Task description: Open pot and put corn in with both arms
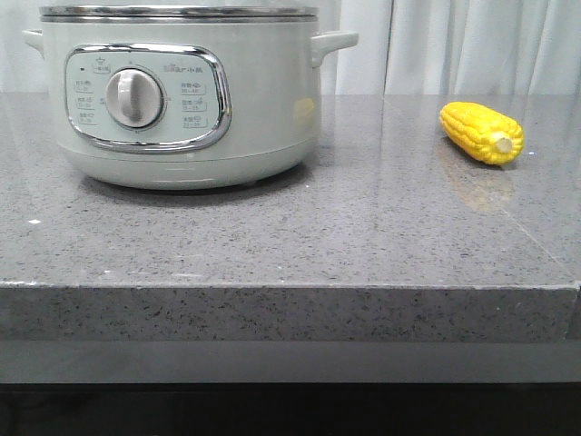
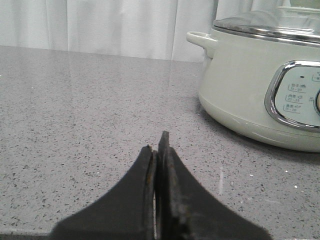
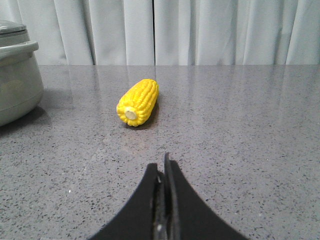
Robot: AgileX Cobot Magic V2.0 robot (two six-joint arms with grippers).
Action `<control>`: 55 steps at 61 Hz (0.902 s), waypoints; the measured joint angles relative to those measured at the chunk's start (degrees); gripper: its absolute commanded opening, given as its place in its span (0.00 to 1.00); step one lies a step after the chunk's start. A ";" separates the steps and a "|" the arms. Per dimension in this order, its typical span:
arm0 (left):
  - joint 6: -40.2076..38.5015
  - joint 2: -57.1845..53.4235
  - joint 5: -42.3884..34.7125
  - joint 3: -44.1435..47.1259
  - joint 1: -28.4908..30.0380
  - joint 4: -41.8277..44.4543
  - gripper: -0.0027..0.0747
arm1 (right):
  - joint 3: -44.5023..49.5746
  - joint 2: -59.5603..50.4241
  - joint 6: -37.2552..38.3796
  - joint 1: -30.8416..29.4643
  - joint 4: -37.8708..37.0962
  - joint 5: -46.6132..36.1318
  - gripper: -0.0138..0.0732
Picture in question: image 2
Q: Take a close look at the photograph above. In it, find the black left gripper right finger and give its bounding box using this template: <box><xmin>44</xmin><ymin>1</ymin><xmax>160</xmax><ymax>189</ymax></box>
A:
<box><xmin>155</xmin><ymin>131</ymin><xmax>271</xmax><ymax>240</ymax></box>

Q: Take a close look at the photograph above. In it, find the beige pot dial knob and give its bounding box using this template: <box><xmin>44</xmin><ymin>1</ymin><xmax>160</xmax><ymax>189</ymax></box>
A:
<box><xmin>314</xmin><ymin>91</ymin><xmax>320</xmax><ymax>113</ymax></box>

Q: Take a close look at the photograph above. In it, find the pale green electric pot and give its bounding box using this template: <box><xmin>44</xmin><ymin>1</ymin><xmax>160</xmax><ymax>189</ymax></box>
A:
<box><xmin>186</xmin><ymin>28</ymin><xmax>320</xmax><ymax>153</ymax></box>

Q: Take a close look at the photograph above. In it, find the white curtain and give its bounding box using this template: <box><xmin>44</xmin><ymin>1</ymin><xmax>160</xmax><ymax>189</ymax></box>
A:
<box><xmin>0</xmin><ymin>0</ymin><xmax>320</xmax><ymax>64</ymax></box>

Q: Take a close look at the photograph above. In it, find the glass pot lid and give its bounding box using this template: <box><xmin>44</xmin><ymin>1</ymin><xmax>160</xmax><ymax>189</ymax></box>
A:
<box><xmin>213</xmin><ymin>6</ymin><xmax>320</xmax><ymax>44</ymax></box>

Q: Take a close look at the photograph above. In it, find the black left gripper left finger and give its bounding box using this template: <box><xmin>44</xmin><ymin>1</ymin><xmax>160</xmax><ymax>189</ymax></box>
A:
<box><xmin>50</xmin><ymin>146</ymin><xmax>157</xmax><ymax>240</ymax></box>

